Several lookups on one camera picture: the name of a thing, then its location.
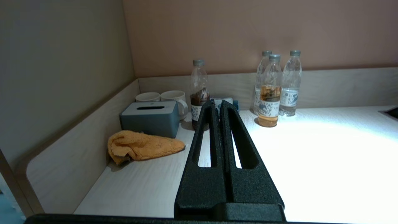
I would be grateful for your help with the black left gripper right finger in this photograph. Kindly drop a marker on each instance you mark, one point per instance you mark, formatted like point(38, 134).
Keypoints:
point(252, 186)

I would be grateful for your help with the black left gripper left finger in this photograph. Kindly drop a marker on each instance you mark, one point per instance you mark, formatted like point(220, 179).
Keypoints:
point(202, 186)

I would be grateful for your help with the orange microfibre cloth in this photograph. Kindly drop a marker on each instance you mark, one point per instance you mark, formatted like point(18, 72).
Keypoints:
point(143, 146)

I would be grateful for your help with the small blue tray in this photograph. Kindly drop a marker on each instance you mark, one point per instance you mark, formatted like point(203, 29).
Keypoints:
point(236, 105)

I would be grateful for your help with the plastic bottle with amber liquid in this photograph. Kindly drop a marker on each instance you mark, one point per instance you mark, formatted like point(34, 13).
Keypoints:
point(270, 105)

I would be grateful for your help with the grey-blue tissue box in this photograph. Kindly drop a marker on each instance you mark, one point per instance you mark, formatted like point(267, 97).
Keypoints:
point(149, 121)

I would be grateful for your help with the white ceramic mug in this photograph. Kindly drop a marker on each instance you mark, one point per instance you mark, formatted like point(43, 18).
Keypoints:
point(174, 95)
point(147, 97)

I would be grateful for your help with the plastic bottle with dark liquid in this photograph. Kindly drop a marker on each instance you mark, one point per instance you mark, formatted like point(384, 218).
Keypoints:
point(199, 87)

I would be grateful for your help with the clear plastic water bottle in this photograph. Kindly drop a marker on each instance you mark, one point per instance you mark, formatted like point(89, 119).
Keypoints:
point(292, 90)
point(260, 71)

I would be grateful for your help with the light wood table backsplash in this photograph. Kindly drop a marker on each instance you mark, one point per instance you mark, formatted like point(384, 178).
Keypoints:
point(342, 87)

